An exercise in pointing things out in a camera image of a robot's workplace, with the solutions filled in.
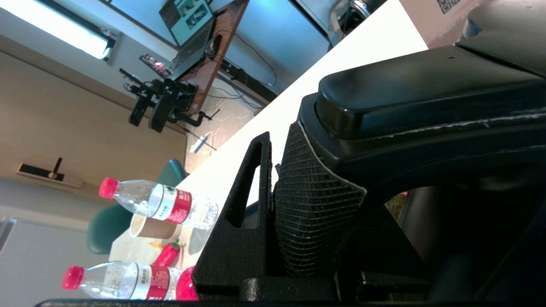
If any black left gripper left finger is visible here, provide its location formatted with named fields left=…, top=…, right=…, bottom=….
left=192, top=131, right=273, bottom=301

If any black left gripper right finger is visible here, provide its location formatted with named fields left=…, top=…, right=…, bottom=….
left=337, top=213, right=429, bottom=301

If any black electric kettle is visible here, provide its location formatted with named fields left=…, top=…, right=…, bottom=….
left=271, top=0, right=546, bottom=301

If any red toy apple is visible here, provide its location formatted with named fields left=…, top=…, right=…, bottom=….
left=176, top=265, right=201, bottom=301

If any red toy chili pepper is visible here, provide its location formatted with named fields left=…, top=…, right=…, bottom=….
left=151, top=240, right=182, bottom=268

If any water bottle white band label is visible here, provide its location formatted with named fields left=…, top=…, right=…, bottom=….
left=99, top=177, right=219, bottom=231

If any brown paper cup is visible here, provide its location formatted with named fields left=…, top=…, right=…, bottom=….
left=129, top=213, right=183, bottom=240

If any water bottle mountain logo label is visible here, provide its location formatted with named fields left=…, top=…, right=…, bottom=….
left=62, top=261, right=201, bottom=301

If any white power strip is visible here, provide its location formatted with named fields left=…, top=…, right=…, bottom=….
left=190, top=131, right=216, bottom=154

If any brown wooden desk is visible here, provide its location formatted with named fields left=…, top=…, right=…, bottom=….
left=171, top=0, right=250, bottom=118

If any black computer mouse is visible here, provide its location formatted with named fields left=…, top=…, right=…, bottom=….
left=205, top=34, right=224, bottom=56

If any open laptop computer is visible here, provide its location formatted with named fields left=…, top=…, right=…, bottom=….
left=159, top=0, right=216, bottom=69

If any QR code sign stand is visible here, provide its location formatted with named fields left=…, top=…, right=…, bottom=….
left=399, top=0, right=478, bottom=48

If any bright window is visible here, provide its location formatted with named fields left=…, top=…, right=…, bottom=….
left=0, top=0, right=118, bottom=60

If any black door handle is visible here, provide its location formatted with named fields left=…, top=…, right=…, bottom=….
left=16, top=157, right=84, bottom=189

